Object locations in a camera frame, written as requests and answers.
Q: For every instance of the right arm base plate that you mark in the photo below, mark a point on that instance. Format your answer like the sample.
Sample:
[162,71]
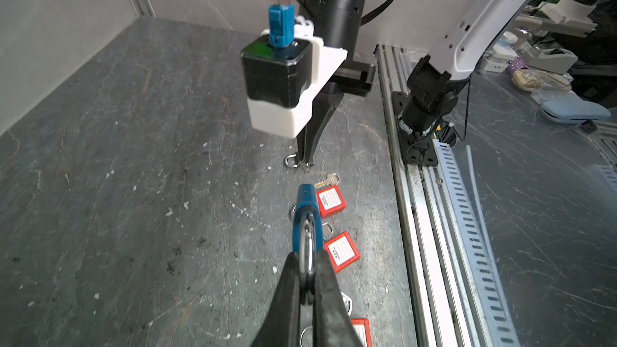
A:
[415,136]

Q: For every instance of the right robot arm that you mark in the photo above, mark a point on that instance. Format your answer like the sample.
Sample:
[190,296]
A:
[455,34]

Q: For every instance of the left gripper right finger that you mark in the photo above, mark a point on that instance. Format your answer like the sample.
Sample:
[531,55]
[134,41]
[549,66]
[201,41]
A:
[331,323]

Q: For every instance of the red padlock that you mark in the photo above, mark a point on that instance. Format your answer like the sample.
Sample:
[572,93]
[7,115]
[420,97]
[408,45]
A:
[361,326]
[330,201]
[342,251]

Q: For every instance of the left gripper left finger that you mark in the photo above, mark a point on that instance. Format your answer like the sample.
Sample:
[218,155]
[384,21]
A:
[282,322]

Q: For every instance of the blue padlock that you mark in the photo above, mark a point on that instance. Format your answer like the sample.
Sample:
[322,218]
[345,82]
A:
[307,235]

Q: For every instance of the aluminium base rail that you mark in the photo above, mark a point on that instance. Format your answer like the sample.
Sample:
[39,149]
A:
[456,292]

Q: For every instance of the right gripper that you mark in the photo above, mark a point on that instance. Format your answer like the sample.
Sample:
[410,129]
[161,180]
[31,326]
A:
[352,77]

